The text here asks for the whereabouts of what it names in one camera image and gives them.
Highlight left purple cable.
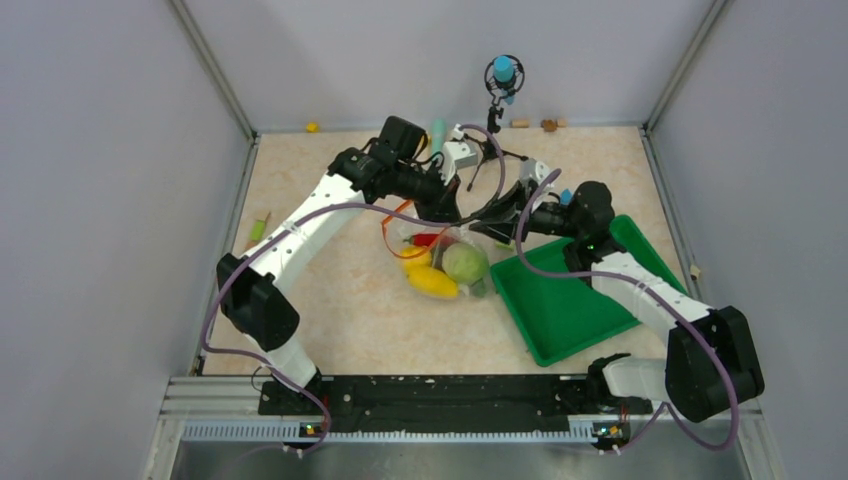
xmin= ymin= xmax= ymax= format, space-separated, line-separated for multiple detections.
xmin=198 ymin=123 xmax=507 ymax=455

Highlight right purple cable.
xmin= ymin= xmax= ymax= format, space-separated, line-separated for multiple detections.
xmin=513 ymin=168 xmax=741 ymax=453

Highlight brown wooden pieces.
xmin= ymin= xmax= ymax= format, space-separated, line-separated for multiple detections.
xmin=540 ymin=118 xmax=568 ymax=133

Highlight blue toy block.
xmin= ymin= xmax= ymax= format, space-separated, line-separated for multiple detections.
xmin=560 ymin=189 xmax=573 ymax=205

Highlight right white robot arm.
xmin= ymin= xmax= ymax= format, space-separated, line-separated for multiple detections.
xmin=471 ymin=181 xmax=765 ymax=423

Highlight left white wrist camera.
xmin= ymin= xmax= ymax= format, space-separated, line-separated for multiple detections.
xmin=440 ymin=124 xmax=479 ymax=185

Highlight green plastic tray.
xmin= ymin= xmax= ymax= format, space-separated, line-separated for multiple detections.
xmin=490 ymin=215 xmax=688 ymax=367

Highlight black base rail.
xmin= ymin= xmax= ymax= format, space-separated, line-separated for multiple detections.
xmin=258 ymin=374 xmax=654 ymax=434

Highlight clear zip bag orange zipper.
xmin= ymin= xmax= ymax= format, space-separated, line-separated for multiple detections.
xmin=380 ymin=215 xmax=493 ymax=300

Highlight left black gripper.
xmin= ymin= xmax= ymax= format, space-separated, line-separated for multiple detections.
xmin=392 ymin=157 xmax=461 ymax=225

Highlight green cabbage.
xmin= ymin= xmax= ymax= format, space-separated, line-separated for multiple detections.
xmin=441 ymin=242 xmax=489 ymax=285

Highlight red chili pepper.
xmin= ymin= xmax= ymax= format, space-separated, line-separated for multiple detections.
xmin=408 ymin=233 xmax=444 ymax=248

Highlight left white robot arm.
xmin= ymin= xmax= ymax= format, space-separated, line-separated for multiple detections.
xmin=215 ymin=116 xmax=472 ymax=414

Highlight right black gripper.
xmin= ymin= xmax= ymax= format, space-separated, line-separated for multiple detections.
xmin=470 ymin=180 xmax=583 ymax=245

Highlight teal plastic tube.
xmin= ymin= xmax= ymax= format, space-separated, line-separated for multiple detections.
xmin=430 ymin=118 xmax=446 ymax=153

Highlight blue microphone on tripod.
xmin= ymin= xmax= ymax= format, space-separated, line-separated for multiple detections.
xmin=464 ymin=54 xmax=525 ymax=192

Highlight wooden stick green block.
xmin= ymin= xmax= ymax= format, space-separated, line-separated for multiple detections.
xmin=245 ymin=210 xmax=272 ymax=250

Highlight purple cable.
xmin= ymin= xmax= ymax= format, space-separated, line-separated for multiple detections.
xmin=198 ymin=123 xmax=507 ymax=455
xmin=513 ymin=168 xmax=741 ymax=453

